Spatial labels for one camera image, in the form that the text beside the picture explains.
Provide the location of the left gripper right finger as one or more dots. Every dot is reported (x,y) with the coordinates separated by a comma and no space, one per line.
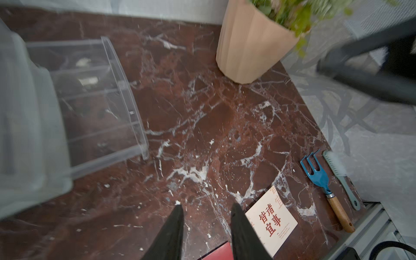
(246,245)

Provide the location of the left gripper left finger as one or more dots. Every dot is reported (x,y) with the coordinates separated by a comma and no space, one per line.
(168,243)

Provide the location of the red item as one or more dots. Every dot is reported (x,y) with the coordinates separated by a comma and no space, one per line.
(224,252)

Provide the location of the white plastic drawer organizer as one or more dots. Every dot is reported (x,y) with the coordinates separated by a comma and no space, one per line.
(35,162)

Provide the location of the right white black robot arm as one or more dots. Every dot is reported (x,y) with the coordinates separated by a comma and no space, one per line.
(381,65)

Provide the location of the blue garden hand rake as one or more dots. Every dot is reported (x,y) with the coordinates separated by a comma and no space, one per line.
(316,173)

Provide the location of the potted white flower plant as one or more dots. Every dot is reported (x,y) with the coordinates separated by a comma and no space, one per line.
(255,35)

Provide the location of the aluminium front rail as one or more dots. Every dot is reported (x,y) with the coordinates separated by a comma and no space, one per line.
(375,227)

